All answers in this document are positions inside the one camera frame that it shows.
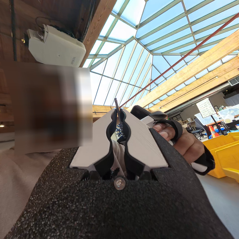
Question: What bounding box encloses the person's left forearm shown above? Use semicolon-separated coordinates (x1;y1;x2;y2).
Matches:
111;140;126;176

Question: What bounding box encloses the orange traffic cone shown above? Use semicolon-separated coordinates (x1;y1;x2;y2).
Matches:
209;125;220;138

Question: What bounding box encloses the black office chair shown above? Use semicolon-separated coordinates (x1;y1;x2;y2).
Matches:
187;118;205;140

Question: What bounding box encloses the white sign on stand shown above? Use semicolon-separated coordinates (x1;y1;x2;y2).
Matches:
196;98;217;119

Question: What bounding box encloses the person's beige clothing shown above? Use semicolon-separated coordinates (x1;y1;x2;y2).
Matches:
0;149;75;239

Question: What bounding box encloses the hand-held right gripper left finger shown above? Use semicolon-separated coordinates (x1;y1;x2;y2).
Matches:
70;108;117;179

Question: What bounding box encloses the white ceiling-mounted box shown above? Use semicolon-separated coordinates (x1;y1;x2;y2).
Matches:
27;24;87;67

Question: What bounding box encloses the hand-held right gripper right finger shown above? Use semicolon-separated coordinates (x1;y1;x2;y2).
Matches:
120;109;169;179

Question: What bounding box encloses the person's left hand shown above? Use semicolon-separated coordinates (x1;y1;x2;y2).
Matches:
152;121;208;165

